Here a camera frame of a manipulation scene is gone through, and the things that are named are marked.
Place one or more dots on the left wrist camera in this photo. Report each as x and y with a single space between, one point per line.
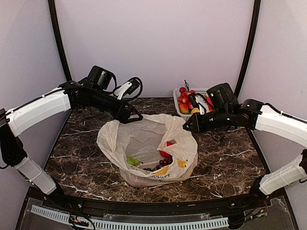
128 88

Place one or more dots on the left black frame post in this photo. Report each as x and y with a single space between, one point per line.
58 39

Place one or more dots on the green toy pear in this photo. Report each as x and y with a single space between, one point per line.
133 161

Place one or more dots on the white slotted cable duct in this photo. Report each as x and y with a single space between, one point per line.
124 222

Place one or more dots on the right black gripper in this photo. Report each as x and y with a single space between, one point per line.
198 126

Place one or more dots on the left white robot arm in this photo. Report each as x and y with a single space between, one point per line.
91 91

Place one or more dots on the white plastic basket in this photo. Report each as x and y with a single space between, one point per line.
202 91

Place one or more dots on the red yellow toy mango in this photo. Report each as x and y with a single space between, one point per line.
183 108

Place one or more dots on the purple toy grapes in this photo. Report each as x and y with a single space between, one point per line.
161 164

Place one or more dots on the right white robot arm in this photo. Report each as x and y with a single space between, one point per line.
222 109

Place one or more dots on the right black frame post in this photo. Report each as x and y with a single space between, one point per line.
249 47

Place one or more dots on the black front rail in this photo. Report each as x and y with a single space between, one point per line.
231 206

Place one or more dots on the banana print plastic bag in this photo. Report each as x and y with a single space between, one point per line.
142 140

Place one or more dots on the red toy apple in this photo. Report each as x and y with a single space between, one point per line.
166 153

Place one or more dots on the black frame post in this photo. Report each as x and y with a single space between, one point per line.
58 39
249 47

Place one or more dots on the red cherry bunch toy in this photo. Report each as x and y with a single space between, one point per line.
184 93

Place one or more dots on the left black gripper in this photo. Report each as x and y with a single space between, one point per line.
124 118

